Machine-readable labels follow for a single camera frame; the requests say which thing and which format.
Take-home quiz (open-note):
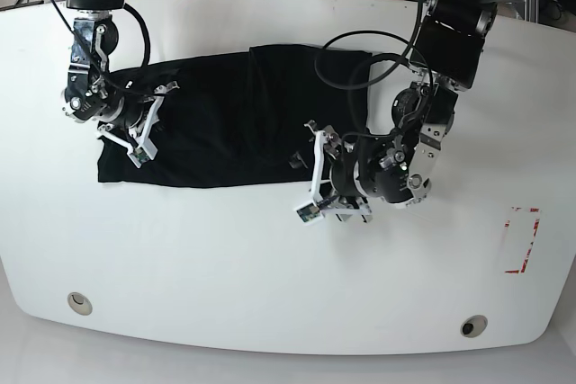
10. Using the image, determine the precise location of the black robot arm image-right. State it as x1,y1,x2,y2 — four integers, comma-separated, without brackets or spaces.
297,0,499,225

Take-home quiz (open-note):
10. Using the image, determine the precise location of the left table grommet hole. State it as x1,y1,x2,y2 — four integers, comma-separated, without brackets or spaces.
67,292,93,317

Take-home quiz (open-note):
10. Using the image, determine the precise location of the red tape rectangle marking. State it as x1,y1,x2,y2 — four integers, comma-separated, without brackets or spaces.
499,207,541,274

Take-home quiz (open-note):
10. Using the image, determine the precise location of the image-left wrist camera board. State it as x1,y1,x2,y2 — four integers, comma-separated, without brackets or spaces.
127,142,158,168

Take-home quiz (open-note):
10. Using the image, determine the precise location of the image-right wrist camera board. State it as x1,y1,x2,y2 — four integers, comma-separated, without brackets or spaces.
294,200,325,226

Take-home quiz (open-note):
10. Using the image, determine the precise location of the table grommet hole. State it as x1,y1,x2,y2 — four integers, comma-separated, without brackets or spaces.
460,315,488,338
67,292,93,317

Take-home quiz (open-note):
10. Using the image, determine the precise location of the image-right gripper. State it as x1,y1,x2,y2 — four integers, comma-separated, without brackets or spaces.
289,120,373,223

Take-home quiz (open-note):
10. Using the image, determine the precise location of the black t-shirt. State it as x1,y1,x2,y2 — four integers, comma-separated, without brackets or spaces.
97,45,368,189

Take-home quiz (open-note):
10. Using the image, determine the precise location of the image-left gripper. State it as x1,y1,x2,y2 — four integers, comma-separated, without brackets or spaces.
95,81,180,154

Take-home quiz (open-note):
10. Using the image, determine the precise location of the right table grommet hole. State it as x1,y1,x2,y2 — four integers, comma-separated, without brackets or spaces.
460,315,488,338

